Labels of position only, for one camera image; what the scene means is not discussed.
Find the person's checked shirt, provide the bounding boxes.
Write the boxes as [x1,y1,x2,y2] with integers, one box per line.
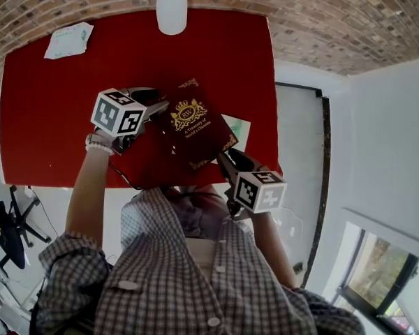
[37,186,367,335]

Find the person's grey trousers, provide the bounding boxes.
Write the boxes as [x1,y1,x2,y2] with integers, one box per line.
[166,184,232,241]

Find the black-framed window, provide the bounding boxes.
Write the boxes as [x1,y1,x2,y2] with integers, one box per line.
[334,221,419,335]

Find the person's white undershirt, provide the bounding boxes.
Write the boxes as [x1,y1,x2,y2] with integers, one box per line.
[184,237,219,278]

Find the white vase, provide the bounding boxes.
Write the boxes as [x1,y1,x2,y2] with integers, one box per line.
[155,0,188,36]

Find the dark red gold-crested book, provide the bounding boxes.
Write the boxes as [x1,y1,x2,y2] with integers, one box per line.
[152,77,240,174]

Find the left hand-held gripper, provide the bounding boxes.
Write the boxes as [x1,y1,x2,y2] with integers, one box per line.
[90,87,171,157]

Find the person's right forearm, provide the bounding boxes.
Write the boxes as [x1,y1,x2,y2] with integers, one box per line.
[250,210,298,290]

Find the person's left forearm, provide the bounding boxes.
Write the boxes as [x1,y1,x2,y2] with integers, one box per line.
[64,147,110,248]

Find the white wipes packet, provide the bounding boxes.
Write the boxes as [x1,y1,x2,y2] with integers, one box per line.
[43,22,95,60]

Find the black office chair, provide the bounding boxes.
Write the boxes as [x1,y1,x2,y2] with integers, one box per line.
[0,184,52,271]

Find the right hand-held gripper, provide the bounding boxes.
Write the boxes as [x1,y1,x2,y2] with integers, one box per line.
[216,147,288,220]

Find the white bead bracelet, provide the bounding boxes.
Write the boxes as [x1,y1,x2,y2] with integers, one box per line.
[84,140,115,156]

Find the red tablecloth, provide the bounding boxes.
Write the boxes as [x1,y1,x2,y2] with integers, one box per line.
[0,8,284,191]

